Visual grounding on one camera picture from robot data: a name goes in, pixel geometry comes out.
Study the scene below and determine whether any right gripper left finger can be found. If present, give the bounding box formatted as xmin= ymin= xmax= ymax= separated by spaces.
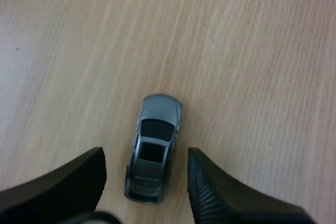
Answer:
xmin=0 ymin=147 xmax=122 ymax=224

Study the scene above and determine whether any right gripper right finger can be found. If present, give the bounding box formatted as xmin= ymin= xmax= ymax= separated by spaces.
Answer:
xmin=186 ymin=147 xmax=322 ymax=224

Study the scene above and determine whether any small grey toy car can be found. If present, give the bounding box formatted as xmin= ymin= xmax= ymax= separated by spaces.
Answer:
xmin=123 ymin=93 xmax=183 ymax=205

